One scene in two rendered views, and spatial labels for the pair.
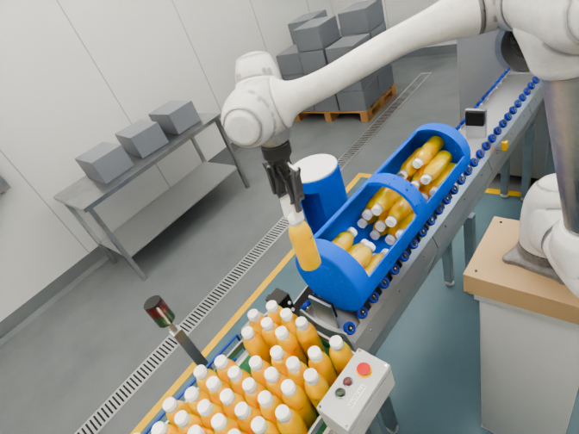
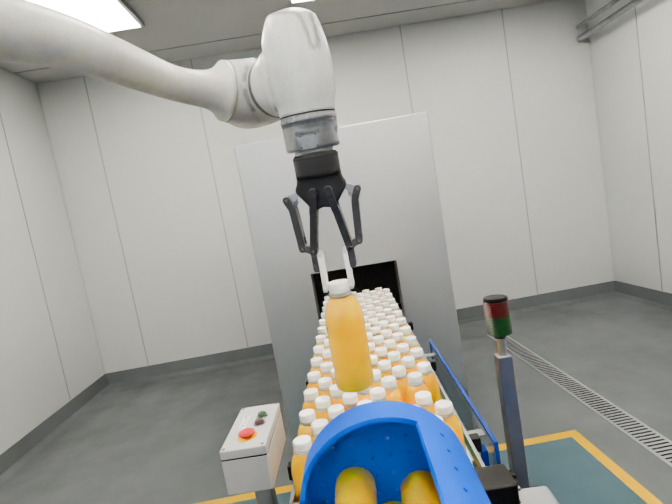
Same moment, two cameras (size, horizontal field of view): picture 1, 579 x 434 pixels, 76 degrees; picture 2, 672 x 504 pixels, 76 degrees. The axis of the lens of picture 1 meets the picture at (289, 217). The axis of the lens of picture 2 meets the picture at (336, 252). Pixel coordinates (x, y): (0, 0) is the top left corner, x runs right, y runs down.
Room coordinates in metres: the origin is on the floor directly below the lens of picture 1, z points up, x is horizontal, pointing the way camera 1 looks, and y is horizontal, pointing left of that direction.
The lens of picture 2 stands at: (1.31, -0.60, 1.56)
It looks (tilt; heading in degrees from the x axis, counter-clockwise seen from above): 6 degrees down; 127
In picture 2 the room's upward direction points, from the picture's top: 10 degrees counter-clockwise
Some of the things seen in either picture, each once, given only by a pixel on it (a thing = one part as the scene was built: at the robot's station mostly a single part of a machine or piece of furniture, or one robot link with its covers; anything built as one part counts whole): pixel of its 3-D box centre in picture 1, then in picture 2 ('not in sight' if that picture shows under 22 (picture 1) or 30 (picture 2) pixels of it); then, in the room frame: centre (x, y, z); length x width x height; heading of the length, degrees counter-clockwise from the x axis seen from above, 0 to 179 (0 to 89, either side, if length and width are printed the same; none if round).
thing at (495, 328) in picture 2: (163, 315); (498, 324); (0.95, 0.53, 1.18); 0.06 x 0.06 x 0.05
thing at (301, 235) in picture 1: (303, 243); (347, 338); (0.86, -0.01, 1.33); 0.07 x 0.07 x 0.19
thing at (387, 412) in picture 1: (382, 398); not in sight; (0.86, -0.09, 0.31); 0.06 x 0.06 x 0.63; 35
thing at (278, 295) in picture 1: (281, 305); (494, 500); (1.02, 0.16, 0.95); 0.10 x 0.07 x 0.10; 35
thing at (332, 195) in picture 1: (332, 227); not in sight; (1.80, -0.22, 0.59); 0.28 x 0.28 x 0.88
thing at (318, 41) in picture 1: (334, 65); not in sight; (4.92, -1.28, 0.59); 1.20 x 0.80 x 1.19; 39
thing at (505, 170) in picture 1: (505, 162); not in sight; (2.10, -1.62, 0.31); 0.06 x 0.06 x 0.63; 35
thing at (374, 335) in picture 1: (454, 187); not in sight; (1.48, -0.85, 0.79); 2.17 x 0.29 x 0.34; 125
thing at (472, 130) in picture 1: (475, 123); not in sight; (1.64, -1.08, 1.00); 0.10 x 0.04 x 0.15; 35
